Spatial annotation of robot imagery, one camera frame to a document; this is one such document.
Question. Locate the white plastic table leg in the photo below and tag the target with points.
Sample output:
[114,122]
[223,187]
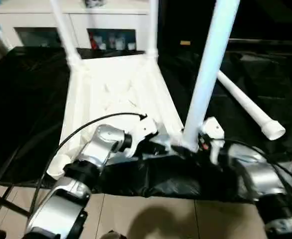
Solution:
[211,64]
[153,27]
[248,107]
[66,30]

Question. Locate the white plastic table top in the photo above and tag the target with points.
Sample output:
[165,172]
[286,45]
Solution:
[116,89]

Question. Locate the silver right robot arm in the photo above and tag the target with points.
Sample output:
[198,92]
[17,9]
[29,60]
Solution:
[265,179]

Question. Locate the dark robot torso part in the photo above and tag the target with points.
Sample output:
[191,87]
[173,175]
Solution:
[113,235]

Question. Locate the small tan box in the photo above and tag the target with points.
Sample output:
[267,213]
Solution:
[185,43]

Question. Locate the black plastic mat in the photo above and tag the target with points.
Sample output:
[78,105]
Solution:
[21,109]

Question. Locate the black flat screen television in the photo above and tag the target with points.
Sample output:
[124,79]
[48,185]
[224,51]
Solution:
[275,20]

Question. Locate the small grey cabinet ornament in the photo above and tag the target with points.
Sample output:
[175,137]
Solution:
[95,3]

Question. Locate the white glass-door cabinet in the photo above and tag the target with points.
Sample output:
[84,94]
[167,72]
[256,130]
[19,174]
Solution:
[36,22]

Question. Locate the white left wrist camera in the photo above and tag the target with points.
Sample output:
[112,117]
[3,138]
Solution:
[143,132]

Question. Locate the black folding table frame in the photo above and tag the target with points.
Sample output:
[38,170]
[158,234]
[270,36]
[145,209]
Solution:
[4,204]

